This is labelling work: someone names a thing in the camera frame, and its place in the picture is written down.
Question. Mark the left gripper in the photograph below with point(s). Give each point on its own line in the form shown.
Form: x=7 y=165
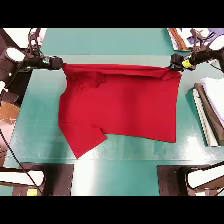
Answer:
x=56 y=62

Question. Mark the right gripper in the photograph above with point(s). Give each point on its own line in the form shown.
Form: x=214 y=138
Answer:
x=176 y=62

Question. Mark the red T-shirt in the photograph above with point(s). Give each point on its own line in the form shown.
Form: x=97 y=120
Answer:
x=120 y=106

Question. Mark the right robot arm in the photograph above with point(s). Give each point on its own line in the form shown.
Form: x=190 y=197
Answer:
x=204 y=55

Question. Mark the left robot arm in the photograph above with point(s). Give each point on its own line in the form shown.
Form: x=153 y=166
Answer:
x=29 y=61

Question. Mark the purple garment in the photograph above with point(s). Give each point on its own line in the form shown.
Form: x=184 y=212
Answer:
x=213 y=32

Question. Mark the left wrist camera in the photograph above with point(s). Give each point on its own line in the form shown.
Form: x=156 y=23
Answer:
x=34 y=40

